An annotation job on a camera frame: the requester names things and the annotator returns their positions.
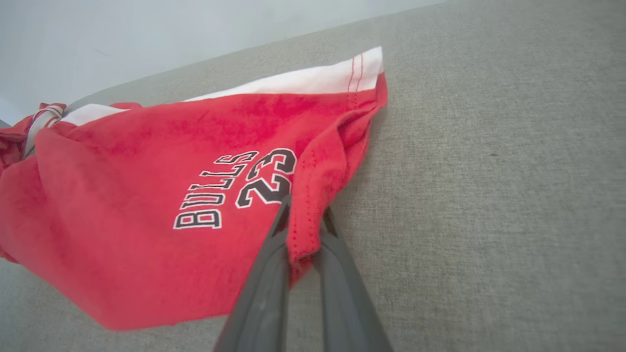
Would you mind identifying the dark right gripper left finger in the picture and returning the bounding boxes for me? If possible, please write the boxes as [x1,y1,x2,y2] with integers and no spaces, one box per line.
[214,194,293,352]

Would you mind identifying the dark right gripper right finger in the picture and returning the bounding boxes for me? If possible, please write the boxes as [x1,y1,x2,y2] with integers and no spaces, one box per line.
[313,207,394,352]

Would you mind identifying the red Bulls 23 shorts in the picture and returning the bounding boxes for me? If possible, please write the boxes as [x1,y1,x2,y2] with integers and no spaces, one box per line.
[0,46,389,331]

